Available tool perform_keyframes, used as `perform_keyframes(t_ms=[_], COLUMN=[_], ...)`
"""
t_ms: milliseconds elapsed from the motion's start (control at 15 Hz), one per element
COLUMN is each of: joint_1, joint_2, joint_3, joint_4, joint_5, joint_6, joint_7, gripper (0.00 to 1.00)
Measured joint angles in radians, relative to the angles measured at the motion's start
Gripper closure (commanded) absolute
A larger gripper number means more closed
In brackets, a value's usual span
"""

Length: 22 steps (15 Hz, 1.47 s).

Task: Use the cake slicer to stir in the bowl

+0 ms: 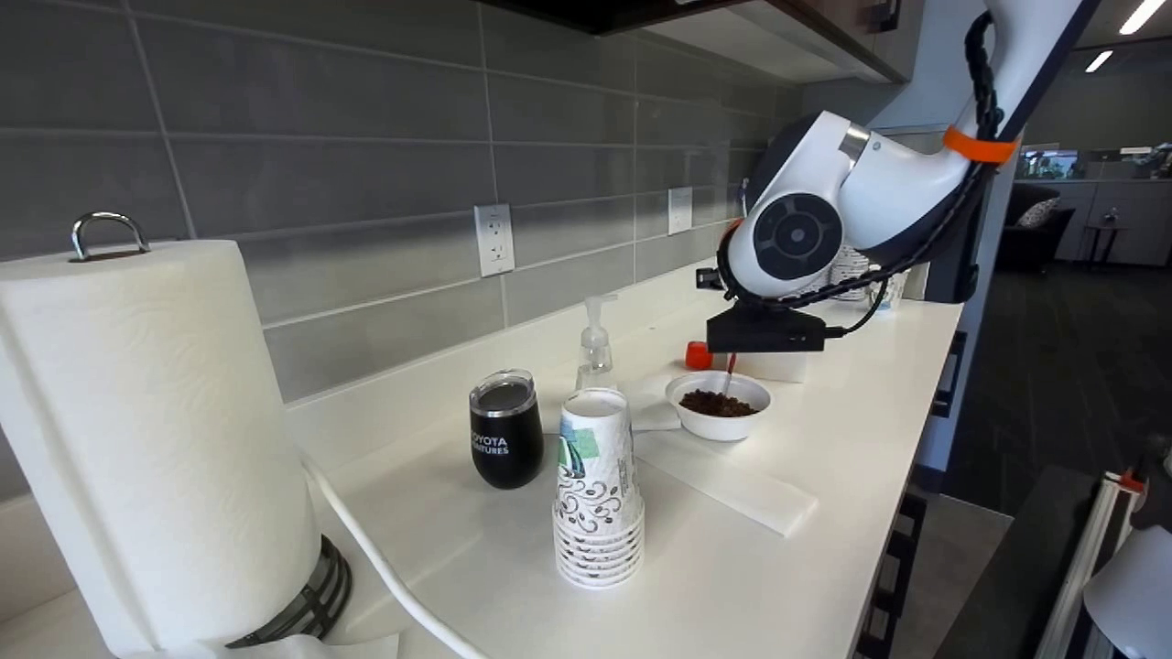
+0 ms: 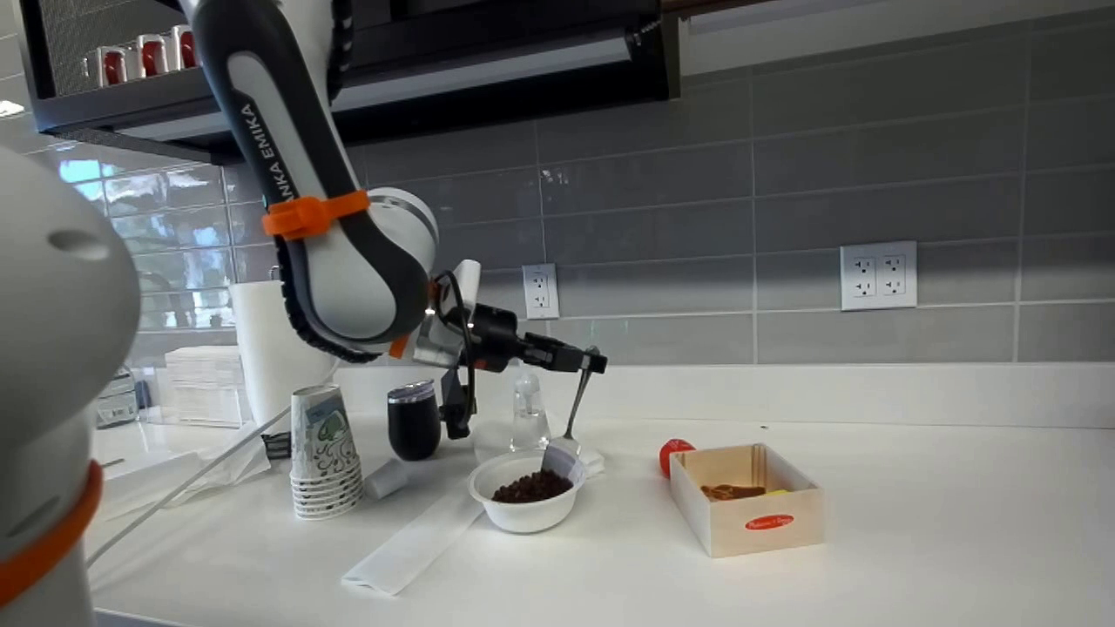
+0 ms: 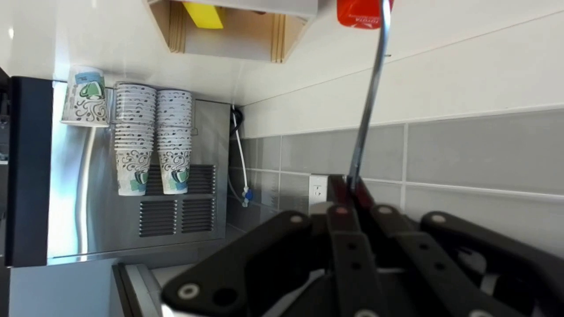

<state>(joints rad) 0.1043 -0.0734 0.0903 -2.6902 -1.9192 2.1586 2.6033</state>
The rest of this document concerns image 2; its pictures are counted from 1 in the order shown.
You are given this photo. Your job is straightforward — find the cake slicer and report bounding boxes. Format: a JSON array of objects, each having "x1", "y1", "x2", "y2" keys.
[{"x1": 541, "y1": 347, "x2": 604, "y2": 485}]

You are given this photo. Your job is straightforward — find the white bowl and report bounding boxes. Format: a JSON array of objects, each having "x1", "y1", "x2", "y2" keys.
[{"x1": 468, "y1": 449, "x2": 587, "y2": 535}]

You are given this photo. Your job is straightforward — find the clear bottle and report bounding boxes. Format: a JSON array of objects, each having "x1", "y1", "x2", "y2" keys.
[{"x1": 510, "y1": 372, "x2": 552, "y2": 453}]

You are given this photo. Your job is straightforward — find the black tumbler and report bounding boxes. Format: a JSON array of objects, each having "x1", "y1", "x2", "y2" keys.
[{"x1": 387, "y1": 379, "x2": 443, "y2": 462}]

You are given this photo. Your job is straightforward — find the heap of dark brown pieces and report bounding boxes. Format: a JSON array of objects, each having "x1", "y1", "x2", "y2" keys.
[{"x1": 491, "y1": 469, "x2": 575, "y2": 505}]

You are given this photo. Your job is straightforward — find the small white cylinder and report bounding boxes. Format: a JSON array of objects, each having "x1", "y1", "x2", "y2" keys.
[{"x1": 363, "y1": 458, "x2": 411, "y2": 501}]

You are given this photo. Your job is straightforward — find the red round toy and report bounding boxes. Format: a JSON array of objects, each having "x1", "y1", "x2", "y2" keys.
[{"x1": 658, "y1": 438, "x2": 697, "y2": 479}]

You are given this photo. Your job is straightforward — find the stack of paper cups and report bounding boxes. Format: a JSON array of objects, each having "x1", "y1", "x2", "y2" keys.
[{"x1": 288, "y1": 384, "x2": 365, "y2": 522}]

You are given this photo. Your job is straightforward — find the folded white napkin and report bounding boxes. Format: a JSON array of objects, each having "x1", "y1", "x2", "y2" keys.
[{"x1": 341, "y1": 495, "x2": 486, "y2": 597}]

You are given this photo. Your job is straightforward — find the paper towel roll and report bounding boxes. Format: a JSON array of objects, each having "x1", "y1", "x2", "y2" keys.
[{"x1": 228, "y1": 280, "x2": 342, "y2": 429}]

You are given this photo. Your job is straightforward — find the stack of white napkins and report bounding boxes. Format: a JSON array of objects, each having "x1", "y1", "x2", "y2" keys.
[{"x1": 163, "y1": 345, "x2": 251, "y2": 428}]

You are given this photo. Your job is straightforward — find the wooden box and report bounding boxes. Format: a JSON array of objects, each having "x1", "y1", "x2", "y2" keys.
[{"x1": 668, "y1": 442, "x2": 827, "y2": 559}]

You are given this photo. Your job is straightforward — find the white paper sheet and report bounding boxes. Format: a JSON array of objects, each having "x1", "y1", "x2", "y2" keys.
[{"x1": 94, "y1": 434, "x2": 273, "y2": 525}]

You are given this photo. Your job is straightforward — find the row of red white cups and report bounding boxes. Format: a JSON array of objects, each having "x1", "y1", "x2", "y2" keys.
[{"x1": 84, "y1": 24, "x2": 199, "y2": 89}]

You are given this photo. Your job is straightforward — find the single wall socket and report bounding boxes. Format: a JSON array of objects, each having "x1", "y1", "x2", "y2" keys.
[{"x1": 522, "y1": 263, "x2": 561, "y2": 321}]

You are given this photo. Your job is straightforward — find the dark wall cabinet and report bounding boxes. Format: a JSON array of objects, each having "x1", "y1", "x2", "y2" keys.
[{"x1": 17, "y1": 0, "x2": 682, "y2": 166}]

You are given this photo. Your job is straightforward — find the white cable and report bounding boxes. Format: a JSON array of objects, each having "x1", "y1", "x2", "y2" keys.
[{"x1": 85, "y1": 408, "x2": 294, "y2": 569}]

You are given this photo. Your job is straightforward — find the double wall socket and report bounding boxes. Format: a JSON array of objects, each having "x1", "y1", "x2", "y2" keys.
[{"x1": 840, "y1": 240, "x2": 919, "y2": 313}]

